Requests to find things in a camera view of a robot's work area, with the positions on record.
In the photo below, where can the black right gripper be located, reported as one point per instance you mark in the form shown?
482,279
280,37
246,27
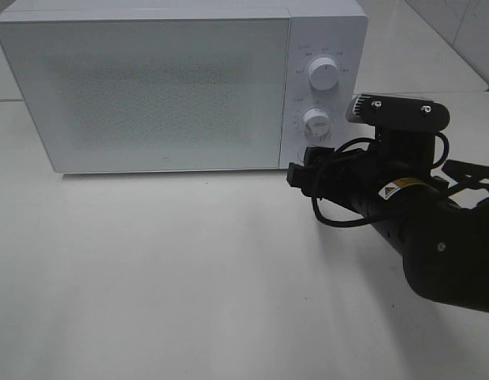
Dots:
364,174

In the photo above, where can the white timer knob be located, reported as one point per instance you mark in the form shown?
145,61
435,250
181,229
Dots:
316,122

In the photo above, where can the white microwave door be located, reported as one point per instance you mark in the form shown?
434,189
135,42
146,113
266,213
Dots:
145,96

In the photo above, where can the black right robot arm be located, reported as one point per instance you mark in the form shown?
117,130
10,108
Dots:
439,226

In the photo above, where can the upper white round knob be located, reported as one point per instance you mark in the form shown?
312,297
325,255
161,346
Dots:
323,73

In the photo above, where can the white microwave oven body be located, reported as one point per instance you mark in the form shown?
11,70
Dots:
316,28

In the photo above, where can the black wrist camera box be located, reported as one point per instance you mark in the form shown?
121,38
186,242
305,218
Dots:
398,113

